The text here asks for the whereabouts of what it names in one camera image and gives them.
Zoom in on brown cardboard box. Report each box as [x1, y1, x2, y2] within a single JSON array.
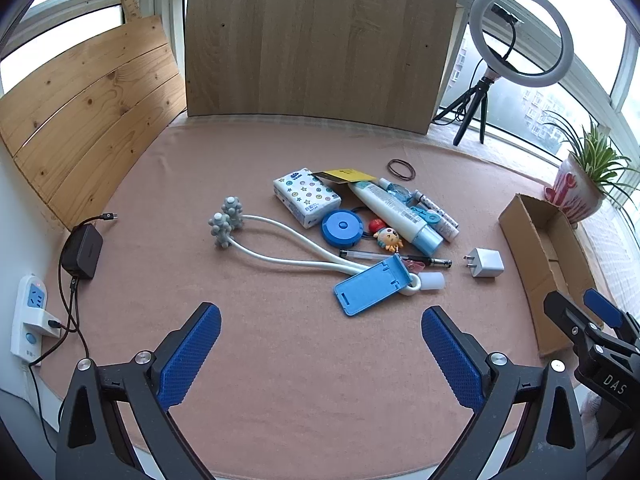
[[497, 192, 608, 358]]

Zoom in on pine wood panel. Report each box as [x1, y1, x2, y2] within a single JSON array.
[[0, 15, 188, 231]]

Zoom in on brown hair ties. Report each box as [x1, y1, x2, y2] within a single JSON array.
[[387, 159, 416, 181]]

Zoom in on clear black pen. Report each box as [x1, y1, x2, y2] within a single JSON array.
[[339, 249, 452, 268]]

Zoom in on white power strip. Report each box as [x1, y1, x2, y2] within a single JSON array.
[[11, 274, 63, 361]]

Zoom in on pink felt mat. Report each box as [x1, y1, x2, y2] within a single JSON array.
[[30, 120, 601, 480]]

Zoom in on light blue plastic clip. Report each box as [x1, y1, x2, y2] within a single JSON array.
[[407, 203, 443, 226]]

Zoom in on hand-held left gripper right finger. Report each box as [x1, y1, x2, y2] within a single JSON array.
[[421, 306, 588, 480]]

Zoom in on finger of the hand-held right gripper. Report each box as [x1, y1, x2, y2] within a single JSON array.
[[584, 288, 640, 346], [543, 290, 608, 361]]

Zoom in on black charging cable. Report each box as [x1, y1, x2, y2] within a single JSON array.
[[75, 212, 119, 231]]

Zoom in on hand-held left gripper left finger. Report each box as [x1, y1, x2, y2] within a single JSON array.
[[55, 302, 223, 480]]

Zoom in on white red plant pot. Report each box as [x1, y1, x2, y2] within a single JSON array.
[[544, 152, 606, 223]]

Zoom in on white lotion tube blue cap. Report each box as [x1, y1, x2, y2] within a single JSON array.
[[348, 180, 445, 257]]

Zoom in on blue phone stand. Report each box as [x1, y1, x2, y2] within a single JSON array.
[[333, 253, 413, 317]]

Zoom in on round blue tape measure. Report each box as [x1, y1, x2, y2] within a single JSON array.
[[321, 209, 365, 247]]

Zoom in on patterned white tissue pack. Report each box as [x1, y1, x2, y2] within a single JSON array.
[[272, 167, 342, 229]]

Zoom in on patterned white cream tube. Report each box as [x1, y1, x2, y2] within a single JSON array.
[[412, 190, 460, 243]]

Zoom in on white flexible massager grey knobs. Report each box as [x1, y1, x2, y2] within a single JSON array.
[[207, 195, 421, 296]]

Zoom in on large light oak board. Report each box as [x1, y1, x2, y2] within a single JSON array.
[[184, 0, 461, 136]]

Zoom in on black power cable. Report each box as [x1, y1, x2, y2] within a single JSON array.
[[27, 272, 93, 453]]

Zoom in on white charger plug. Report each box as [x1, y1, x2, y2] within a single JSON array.
[[462, 247, 505, 281]]

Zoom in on cartoon doll keychain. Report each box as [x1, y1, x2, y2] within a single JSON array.
[[369, 217, 405, 253]]

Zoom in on black hair ties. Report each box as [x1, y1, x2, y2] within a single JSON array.
[[349, 204, 382, 239]]

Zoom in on yellow black ruler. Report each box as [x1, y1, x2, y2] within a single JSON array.
[[311, 167, 378, 183]]

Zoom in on black power adapter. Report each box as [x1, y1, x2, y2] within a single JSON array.
[[60, 224, 104, 281]]

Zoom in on small blue liquid bottle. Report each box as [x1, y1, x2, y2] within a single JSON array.
[[378, 177, 413, 206]]

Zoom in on green spider plant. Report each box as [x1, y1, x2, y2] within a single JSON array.
[[542, 110, 640, 221]]

